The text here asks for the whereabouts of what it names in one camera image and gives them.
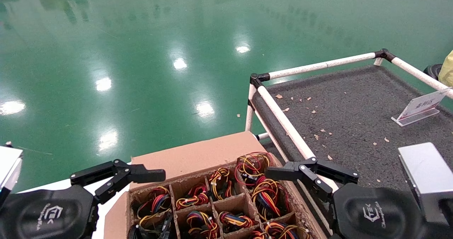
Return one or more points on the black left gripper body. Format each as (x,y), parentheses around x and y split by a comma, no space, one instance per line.
(46,214)

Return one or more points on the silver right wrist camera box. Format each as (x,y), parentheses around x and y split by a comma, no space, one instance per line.
(428,175)

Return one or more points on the black shoe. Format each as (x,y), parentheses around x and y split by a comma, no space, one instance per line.
(432,72)

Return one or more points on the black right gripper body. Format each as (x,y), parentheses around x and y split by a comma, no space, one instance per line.
(375,214)

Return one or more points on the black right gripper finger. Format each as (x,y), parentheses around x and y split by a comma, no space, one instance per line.
(283,172)

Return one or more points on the seated person in yellow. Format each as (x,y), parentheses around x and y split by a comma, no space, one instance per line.
(447,71)

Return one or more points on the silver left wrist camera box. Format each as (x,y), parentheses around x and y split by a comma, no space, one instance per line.
(9,164)

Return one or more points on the white frame pipe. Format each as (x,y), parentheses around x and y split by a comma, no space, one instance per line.
(262,124)
(318,66)
(378,61)
(417,74)
(283,118)
(250,115)

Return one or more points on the black pipe joint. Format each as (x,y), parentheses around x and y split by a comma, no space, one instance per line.
(384,54)
(255,79)

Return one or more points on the clear acrylic sign holder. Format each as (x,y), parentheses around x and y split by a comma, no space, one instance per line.
(421,106)

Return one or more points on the black foam table mat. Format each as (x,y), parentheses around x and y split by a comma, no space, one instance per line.
(354,118)

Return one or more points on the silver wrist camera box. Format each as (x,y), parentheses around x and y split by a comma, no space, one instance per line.
(9,164)
(428,175)

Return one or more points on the brown cardboard divider box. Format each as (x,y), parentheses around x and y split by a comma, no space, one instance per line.
(191,157)

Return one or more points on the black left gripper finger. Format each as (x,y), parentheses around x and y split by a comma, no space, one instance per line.
(141,174)

